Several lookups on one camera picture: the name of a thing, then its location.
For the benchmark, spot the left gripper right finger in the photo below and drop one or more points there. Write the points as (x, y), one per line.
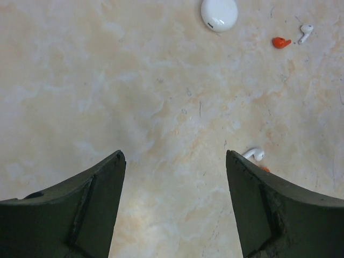
(276, 218)

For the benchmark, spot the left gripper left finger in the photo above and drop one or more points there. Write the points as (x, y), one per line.
(74, 218)

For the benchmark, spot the white earbud charging case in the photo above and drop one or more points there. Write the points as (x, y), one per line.
(219, 15)

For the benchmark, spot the white earbud near base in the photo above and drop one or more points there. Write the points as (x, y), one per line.
(256, 153)

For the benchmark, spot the orange earbud far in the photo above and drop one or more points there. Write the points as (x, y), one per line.
(280, 43)

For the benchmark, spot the white earbud far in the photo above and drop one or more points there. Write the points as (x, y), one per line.
(306, 29)

